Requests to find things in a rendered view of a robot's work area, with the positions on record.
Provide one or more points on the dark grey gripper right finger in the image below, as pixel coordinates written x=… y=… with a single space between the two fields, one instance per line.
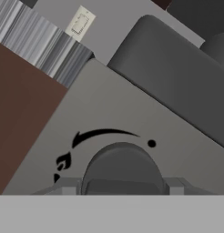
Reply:
x=177 y=188

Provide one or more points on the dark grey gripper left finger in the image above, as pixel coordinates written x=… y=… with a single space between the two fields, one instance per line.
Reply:
x=68 y=189

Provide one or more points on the dark grey round stove knob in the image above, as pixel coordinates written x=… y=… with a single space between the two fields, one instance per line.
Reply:
x=123 y=167

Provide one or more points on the grey stove with dark hob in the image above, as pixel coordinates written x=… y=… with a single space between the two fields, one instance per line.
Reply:
x=123 y=103

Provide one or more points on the brown cupboard front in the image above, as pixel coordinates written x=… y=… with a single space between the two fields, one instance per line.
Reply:
x=22 y=121

